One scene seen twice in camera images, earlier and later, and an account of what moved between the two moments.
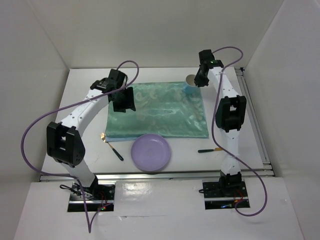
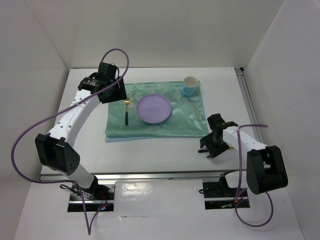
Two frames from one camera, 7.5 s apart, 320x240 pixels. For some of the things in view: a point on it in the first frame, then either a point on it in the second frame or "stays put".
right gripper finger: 201,78 to 205,140
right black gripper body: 208,80 to 215,144
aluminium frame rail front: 158,176 stays put
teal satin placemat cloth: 164,108 stays put
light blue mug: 190,86 stays put
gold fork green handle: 103,136 to 126,102
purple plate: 150,152 to 153,108
